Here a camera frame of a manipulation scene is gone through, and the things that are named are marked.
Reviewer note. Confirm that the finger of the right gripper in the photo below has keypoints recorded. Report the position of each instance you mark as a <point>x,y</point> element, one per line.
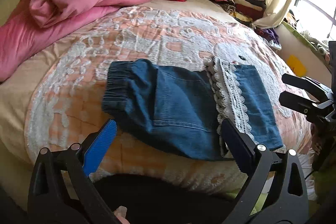
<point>300,104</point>
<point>313,87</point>

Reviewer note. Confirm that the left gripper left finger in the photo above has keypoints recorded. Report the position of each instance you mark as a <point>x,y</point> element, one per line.
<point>60,188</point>

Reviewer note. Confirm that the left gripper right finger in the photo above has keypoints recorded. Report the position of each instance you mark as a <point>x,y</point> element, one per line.
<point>286,201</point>

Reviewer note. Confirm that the blue denim pants lace trim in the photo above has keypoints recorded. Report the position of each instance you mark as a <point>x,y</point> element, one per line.
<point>181,112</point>

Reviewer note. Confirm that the left hand red nails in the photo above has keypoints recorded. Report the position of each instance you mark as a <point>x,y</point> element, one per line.
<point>120,213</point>

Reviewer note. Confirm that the yellow object by bed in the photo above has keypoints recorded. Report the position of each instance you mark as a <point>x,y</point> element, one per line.
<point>296,66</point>

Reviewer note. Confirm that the purple clothes pile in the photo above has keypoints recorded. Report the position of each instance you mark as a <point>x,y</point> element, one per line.
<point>270,36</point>

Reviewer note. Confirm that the peach white patterned bedspread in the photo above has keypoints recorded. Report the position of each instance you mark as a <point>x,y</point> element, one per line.
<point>54,98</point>

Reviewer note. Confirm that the pink folded quilt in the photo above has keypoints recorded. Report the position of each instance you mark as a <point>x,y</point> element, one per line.
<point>36,24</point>

